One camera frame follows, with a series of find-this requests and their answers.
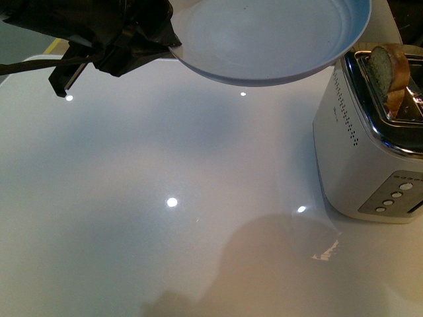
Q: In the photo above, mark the slice of brown bread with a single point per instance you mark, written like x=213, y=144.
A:
x=390, y=69

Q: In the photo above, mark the black covered left gripper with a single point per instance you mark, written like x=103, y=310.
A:
x=116, y=36

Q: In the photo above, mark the white round plate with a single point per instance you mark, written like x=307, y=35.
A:
x=263, y=43

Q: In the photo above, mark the white and chrome toaster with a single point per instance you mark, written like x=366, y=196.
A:
x=370, y=164

